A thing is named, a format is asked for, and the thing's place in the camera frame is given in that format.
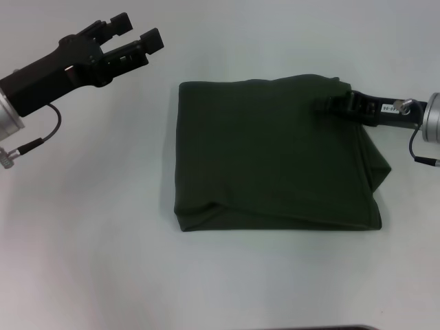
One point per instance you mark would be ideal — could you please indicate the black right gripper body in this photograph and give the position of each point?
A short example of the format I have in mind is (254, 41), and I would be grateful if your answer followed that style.
(388, 110)

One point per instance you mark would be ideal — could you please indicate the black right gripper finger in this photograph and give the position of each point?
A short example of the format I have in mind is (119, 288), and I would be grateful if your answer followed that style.
(335, 103)

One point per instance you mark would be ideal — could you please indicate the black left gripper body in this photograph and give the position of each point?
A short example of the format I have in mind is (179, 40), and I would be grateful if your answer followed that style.
(48, 79)

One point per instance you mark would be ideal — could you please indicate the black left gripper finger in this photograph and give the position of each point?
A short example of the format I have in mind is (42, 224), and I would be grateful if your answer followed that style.
(111, 27)
(132, 49)

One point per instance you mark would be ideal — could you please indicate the dark green FREE T-shirt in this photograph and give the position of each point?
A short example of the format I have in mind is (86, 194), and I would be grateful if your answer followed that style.
(275, 154)

